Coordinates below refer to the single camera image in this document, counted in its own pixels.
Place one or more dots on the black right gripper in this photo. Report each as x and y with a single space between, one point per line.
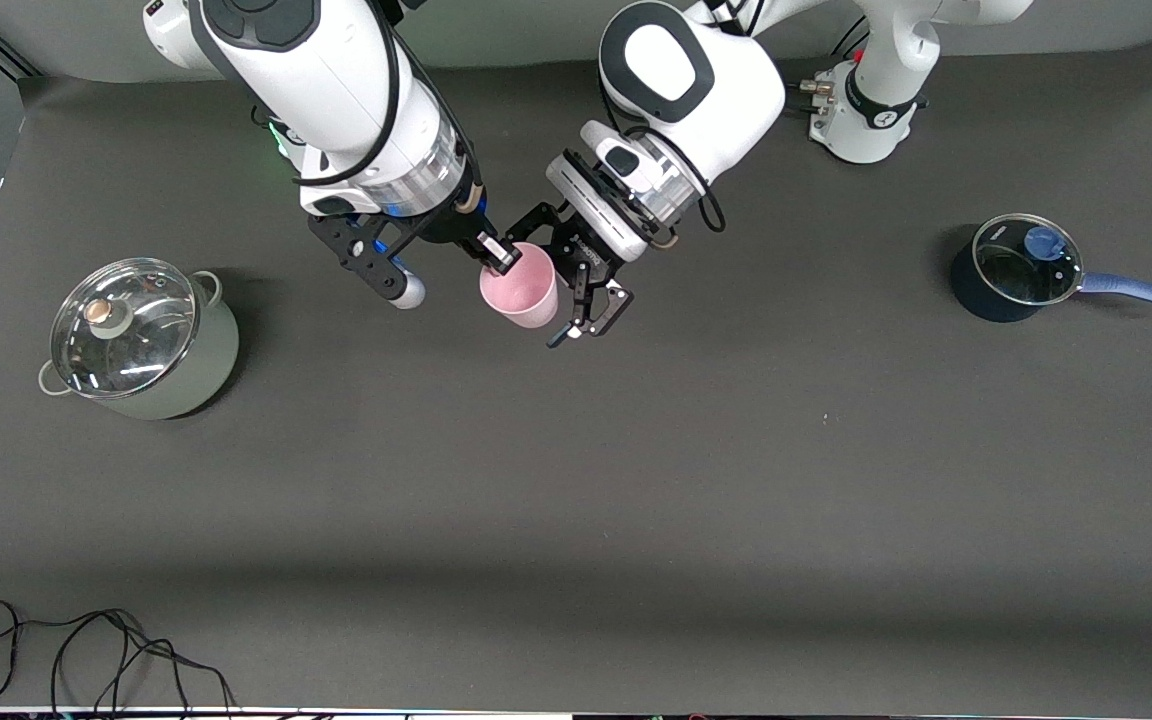
455 227

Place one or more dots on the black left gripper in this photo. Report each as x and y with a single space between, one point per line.
577 252

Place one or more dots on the pink plastic cup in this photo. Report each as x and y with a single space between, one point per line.
526 295

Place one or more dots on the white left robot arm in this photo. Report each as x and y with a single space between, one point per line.
706 90

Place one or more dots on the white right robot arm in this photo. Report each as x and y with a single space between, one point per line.
336 90

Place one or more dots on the dark grey table mat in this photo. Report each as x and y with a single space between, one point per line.
576 450

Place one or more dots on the grey-green cooking pot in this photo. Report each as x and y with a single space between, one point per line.
211 360

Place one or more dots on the glass pot lid, metal knob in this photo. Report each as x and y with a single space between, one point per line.
136 340

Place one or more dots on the dark blue saucepan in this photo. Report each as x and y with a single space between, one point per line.
971 295

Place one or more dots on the glass saucepan lid, blue knob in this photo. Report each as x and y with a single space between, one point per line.
1021 265

